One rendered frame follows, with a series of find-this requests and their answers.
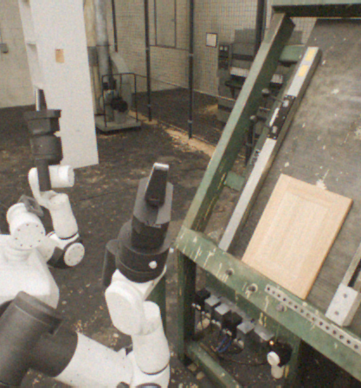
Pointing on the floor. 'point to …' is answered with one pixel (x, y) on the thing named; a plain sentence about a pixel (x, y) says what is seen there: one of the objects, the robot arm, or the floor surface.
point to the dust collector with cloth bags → (109, 121)
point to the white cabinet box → (62, 72)
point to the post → (160, 300)
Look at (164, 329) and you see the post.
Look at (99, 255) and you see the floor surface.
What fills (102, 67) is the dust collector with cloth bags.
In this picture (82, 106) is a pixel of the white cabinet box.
